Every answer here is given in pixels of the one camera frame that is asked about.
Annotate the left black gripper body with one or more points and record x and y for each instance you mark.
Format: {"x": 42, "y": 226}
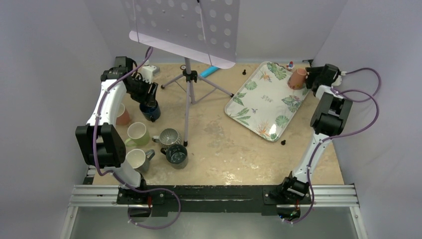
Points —
{"x": 139, "y": 91}

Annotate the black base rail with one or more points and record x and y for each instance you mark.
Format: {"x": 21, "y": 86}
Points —
{"x": 165, "y": 199}

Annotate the salmon pink mug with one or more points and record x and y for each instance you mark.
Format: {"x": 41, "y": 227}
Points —
{"x": 123, "y": 117}

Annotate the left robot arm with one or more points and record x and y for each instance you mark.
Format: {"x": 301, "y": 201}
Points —
{"x": 100, "y": 144}

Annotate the dark teal mug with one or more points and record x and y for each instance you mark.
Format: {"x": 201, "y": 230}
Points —
{"x": 140, "y": 159}

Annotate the dark blue mug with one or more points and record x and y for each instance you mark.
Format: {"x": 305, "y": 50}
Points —
{"x": 151, "y": 113}

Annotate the perforated music stand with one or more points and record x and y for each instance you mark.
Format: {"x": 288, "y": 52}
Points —
{"x": 201, "y": 30}

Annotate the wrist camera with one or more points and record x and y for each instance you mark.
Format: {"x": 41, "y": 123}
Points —
{"x": 339, "y": 79}
{"x": 148, "y": 72}

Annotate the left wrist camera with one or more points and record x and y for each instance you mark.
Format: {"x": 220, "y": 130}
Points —
{"x": 148, "y": 72}

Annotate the floral serving tray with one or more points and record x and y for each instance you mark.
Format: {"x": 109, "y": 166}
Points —
{"x": 265, "y": 104}

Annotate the orange mug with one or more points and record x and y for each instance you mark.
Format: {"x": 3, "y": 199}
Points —
{"x": 297, "y": 79}

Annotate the grey ribbed mug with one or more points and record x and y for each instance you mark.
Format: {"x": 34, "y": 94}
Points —
{"x": 167, "y": 138}

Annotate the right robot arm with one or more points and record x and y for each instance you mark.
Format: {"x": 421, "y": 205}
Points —
{"x": 329, "y": 120}

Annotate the small gnome figurine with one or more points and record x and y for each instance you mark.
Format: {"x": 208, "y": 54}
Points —
{"x": 290, "y": 66}

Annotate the light blue cylinder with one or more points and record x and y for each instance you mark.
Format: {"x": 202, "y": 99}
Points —
{"x": 209, "y": 71}

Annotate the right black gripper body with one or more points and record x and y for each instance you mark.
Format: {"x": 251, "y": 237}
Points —
{"x": 314, "y": 76}

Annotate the light green mug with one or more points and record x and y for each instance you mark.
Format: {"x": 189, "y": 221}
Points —
{"x": 138, "y": 135}

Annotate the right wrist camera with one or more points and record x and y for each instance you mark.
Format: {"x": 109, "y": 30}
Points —
{"x": 339, "y": 79}

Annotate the aluminium frame rail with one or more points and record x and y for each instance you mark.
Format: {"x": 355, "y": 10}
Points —
{"x": 87, "y": 195}

